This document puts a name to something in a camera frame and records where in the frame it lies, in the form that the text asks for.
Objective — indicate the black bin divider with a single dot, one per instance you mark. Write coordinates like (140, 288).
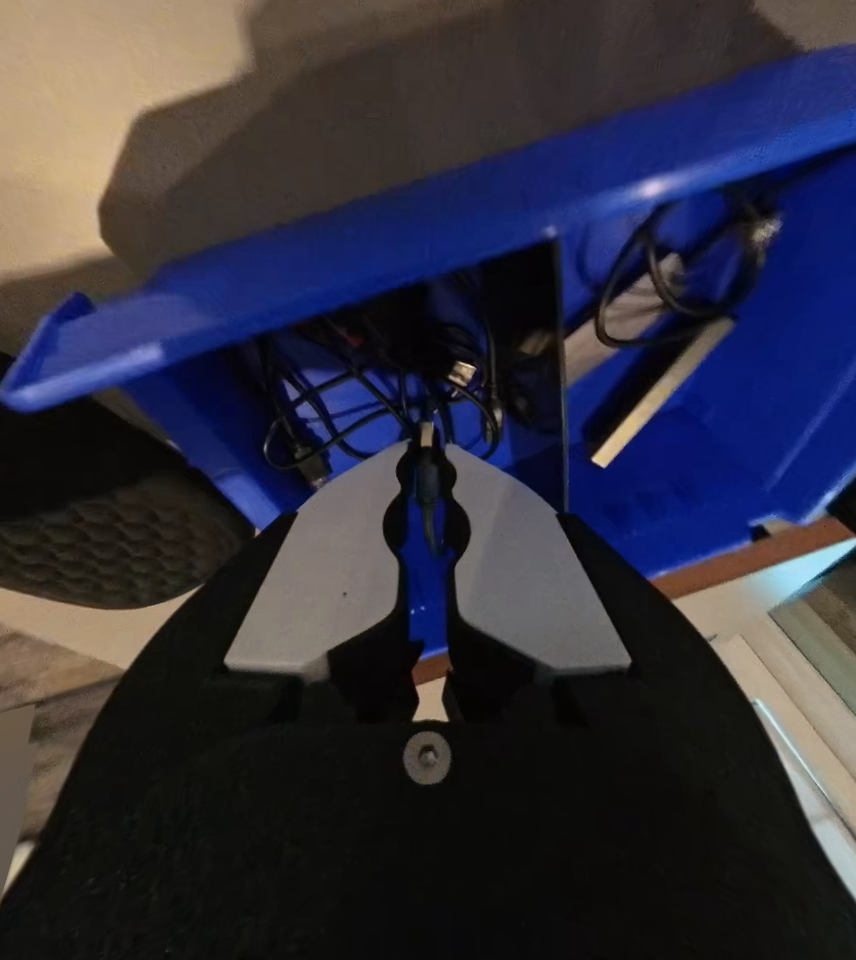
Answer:
(525, 285)

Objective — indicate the blue plastic bin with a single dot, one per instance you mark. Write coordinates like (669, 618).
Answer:
(398, 247)

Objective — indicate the instruction sheet on stand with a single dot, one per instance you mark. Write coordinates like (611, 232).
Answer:
(832, 787)

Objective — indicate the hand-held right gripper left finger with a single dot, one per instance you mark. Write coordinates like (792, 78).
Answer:
(323, 585)

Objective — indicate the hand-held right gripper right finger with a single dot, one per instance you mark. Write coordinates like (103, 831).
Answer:
(533, 592)

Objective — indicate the black padded armrest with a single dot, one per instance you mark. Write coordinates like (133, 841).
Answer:
(98, 540)

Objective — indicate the slim pale usb hub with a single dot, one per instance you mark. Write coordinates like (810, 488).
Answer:
(626, 322)
(660, 394)

